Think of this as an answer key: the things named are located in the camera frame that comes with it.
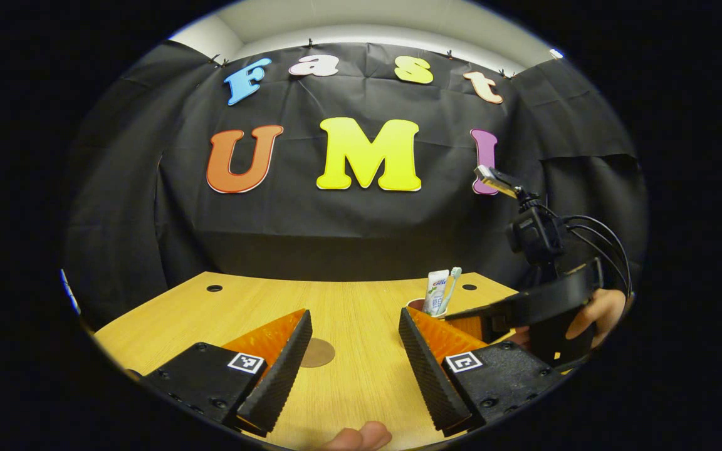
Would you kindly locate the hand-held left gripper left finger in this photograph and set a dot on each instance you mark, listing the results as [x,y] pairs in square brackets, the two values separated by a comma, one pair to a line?
[279,382]

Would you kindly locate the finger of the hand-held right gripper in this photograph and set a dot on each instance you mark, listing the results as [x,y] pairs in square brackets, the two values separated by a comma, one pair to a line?
[486,313]

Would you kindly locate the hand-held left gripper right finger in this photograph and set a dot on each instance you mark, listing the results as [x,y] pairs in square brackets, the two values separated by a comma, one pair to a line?
[433,382]

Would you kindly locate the pale green toothbrush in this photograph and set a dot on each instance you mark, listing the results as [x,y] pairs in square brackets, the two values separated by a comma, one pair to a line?
[455,279]

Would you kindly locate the round brown coaster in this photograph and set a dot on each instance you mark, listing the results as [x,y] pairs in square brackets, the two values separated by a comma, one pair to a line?
[318,352]

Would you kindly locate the white toothpaste tube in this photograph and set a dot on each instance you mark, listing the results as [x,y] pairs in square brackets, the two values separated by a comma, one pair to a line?
[436,288]

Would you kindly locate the beige cup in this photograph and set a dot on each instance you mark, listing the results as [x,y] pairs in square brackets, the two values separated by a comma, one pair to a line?
[416,304]

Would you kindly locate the wooden desktop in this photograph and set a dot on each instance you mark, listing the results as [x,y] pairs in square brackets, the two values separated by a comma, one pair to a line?
[355,313]

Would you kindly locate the black backdrop cloth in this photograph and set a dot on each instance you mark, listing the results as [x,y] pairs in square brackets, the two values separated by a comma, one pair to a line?
[336,225]

